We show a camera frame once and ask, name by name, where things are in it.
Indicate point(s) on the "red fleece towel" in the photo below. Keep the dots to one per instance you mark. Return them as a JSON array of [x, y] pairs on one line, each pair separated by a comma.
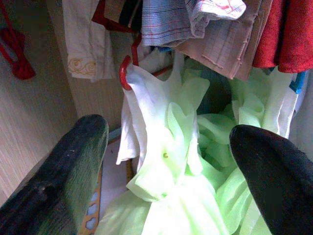
[[288, 36]]

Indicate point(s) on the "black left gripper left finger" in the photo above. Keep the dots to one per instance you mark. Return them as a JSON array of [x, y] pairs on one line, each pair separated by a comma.
[[53, 183]]

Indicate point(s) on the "white red-checked shirt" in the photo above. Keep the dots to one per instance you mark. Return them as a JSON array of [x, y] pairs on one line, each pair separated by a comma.
[[215, 9]]

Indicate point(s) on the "light wood wardrobe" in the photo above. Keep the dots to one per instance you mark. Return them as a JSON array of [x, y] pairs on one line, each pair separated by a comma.
[[36, 110]]

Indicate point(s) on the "blue plaid shirt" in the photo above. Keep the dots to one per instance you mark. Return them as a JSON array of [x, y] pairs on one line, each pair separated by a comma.
[[166, 24]]

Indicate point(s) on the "dark red clothes hanger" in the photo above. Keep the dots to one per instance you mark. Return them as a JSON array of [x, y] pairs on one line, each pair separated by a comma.
[[115, 25]]

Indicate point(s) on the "blue clothes hanger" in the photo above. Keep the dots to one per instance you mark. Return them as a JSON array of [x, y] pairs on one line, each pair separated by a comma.
[[297, 85]]

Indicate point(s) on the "white and pale green dress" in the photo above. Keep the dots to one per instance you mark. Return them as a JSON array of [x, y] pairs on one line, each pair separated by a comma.
[[171, 137]]

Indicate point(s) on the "orange cut-out board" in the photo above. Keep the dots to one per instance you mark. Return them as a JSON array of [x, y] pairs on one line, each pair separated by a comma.
[[96, 204]]

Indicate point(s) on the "beige checked cloth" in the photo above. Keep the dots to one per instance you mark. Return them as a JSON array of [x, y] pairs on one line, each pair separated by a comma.
[[227, 49]]

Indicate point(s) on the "red plastic clothes hanger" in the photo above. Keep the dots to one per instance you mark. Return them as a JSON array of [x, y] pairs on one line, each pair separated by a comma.
[[123, 73]]

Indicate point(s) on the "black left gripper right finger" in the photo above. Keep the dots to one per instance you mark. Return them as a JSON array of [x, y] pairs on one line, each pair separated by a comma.
[[276, 183]]

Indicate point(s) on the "white gold-embroidered garment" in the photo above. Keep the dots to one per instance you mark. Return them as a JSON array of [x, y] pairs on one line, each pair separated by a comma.
[[83, 44]]

